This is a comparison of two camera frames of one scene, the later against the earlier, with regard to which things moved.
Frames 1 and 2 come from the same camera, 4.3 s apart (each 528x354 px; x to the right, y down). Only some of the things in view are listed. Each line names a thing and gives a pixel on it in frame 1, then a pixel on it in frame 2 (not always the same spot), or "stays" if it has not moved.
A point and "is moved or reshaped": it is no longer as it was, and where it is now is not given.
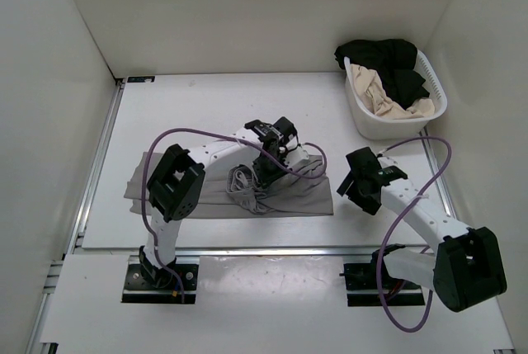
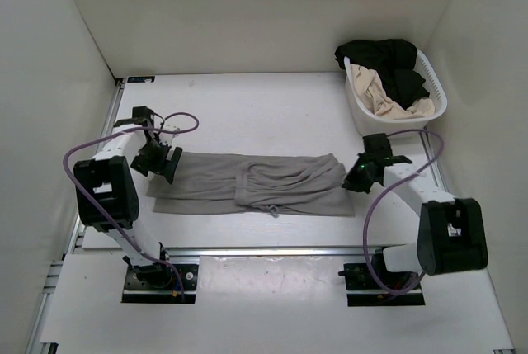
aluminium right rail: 439,180 stays
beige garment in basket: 369,89 stays
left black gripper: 266,179 → 161,167
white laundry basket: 365,124 stays
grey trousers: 235,191 is moved or reshaped
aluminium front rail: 325,251 stays
